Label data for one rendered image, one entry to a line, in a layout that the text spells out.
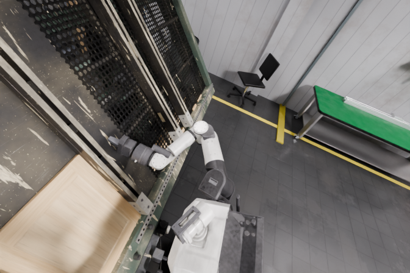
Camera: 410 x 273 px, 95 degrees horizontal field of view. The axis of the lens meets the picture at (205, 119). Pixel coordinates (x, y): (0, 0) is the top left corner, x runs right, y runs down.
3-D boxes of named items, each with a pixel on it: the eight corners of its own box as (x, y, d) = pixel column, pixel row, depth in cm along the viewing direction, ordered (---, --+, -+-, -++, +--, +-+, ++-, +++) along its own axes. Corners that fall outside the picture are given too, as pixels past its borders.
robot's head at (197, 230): (216, 223, 62) (213, 210, 57) (194, 249, 57) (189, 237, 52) (202, 209, 66) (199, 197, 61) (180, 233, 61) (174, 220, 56)
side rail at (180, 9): (201, 87, 213) (210, 85, 209) (154, -29, 155) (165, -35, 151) (202, 83, 219) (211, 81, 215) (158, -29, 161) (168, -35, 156)
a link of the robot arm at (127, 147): (125, 144, 97) (146, 155, 98) (113, 158, 90) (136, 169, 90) (127, 129, 88) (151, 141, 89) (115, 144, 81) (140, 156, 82)
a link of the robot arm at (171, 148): (157, 172, 94) (178, 155, 99) (157, 172, 86) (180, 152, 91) (149, 163, 95) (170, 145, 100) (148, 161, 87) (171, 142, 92)
